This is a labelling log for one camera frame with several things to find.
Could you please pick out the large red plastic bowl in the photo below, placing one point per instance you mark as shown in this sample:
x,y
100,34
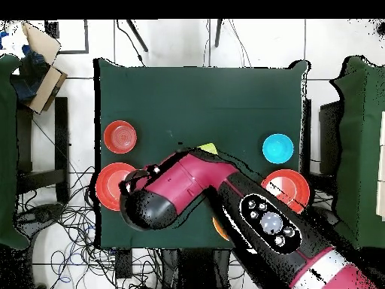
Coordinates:
x,y
293,183
108,186

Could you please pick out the dark green tablecloth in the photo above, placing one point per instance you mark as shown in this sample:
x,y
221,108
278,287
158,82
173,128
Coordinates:
x,y
180,96

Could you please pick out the green cloth covered side table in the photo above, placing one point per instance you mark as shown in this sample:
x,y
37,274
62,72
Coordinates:
x,y
7,150
361,150

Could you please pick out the yellow plastic cup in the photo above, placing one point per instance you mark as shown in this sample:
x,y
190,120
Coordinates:
x,y
210,147

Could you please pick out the black tripod leg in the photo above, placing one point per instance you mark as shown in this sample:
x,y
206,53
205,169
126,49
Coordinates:
x,y
218,33
137,35

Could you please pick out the small cyan plastic bowl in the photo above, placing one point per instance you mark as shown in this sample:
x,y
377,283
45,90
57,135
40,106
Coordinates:
x,y
278,148

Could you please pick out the black floor frame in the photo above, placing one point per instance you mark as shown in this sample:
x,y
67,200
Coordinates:
x,y
86,39

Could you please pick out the dark blue cloth bag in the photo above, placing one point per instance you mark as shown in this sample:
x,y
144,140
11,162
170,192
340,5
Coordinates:
x,y
30,75

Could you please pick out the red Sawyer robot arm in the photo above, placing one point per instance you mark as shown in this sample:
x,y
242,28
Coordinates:
x,y
192,177

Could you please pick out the black stool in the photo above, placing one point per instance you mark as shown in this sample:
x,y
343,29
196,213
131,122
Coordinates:
x,y
61,135

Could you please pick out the white box stack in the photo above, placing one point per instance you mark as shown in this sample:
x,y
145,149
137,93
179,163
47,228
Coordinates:
x,y
382,168

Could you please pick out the small orange-red plastic bowl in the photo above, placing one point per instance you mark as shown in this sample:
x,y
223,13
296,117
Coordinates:
x,y
120,137

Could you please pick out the black pedestal foot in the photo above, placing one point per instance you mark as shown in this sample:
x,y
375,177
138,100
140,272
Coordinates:
x,y
39,213

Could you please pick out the cardboard box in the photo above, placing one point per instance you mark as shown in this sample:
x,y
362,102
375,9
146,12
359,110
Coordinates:
x,y
45,87

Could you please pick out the large orange plastic bowl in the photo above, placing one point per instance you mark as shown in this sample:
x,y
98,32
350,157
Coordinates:
x,y
219,229

